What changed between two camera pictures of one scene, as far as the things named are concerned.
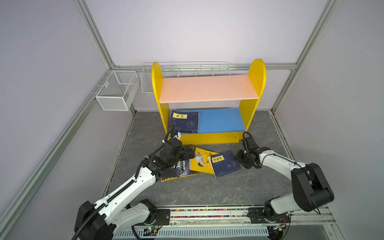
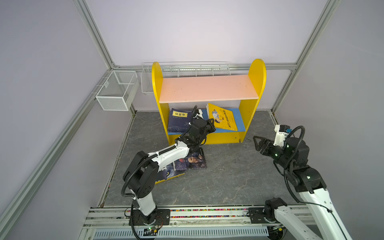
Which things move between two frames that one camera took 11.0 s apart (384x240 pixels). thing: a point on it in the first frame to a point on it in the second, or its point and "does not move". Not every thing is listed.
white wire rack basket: (183, 69) does not move
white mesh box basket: (119, 90) does not move
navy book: (223, 163) to (179, 121)
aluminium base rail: (237, 218) does not move
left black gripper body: (183, 155) to (209, 128)
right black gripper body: (242, 158) to (276, 155)
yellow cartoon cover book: (201, 162) to (223, 118)
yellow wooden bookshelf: (216, 126) does not move
